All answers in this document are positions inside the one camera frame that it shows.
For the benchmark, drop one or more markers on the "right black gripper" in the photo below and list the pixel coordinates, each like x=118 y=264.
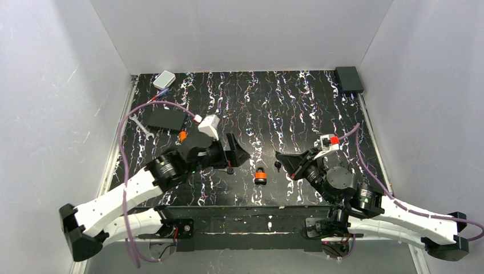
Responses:
x=302 y=168

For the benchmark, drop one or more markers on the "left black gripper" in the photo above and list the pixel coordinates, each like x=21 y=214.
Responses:
x=228 y=150

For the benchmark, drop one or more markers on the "orange black padlock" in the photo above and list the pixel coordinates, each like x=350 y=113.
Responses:
x=260 y=178

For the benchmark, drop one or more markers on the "black keys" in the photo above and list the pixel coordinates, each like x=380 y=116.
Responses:
x=278 y=166

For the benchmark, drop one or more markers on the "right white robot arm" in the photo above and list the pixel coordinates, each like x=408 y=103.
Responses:
x=356 y=209

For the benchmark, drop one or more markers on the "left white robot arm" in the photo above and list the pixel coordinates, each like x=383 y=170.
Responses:
x=93 y=225

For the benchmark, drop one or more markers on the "single black key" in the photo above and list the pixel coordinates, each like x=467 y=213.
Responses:
x=228 y=170

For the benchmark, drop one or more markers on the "black flat box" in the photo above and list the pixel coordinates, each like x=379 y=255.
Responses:
x=163 y=119

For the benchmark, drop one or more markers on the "black front base bar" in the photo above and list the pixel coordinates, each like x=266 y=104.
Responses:
x=244 y=228

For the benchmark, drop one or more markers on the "red blue screwdriver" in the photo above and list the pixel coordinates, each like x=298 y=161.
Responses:
x=160 y=94

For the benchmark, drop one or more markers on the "black box in corner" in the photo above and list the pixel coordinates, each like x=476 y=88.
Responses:
x=348 y=80

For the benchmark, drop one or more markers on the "white rounded box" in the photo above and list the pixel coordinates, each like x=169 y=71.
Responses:
x=164 y=80

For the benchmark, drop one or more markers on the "silver wrench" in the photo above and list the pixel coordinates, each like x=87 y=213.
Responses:
x=147 y=133

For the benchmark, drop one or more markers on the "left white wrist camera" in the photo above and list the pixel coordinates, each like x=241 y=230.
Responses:
x=209 y=125

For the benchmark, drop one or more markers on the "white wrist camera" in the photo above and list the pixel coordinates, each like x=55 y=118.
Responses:
x=327 y=144
x=209 y=125

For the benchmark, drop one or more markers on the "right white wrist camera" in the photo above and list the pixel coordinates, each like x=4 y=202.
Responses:
x=327 y=144

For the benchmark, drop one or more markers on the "orange handled screwdriver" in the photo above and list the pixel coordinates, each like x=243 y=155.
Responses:
x=182 y=136

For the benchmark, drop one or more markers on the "right aluminium rail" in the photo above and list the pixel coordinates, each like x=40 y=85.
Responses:
x=417 y=255

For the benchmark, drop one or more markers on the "aluminium rail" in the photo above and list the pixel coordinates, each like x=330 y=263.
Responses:
x=417 y=255
x=80 y=267

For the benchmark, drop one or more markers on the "left aluminium rail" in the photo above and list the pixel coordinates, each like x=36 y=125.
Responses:
x=80 y=267

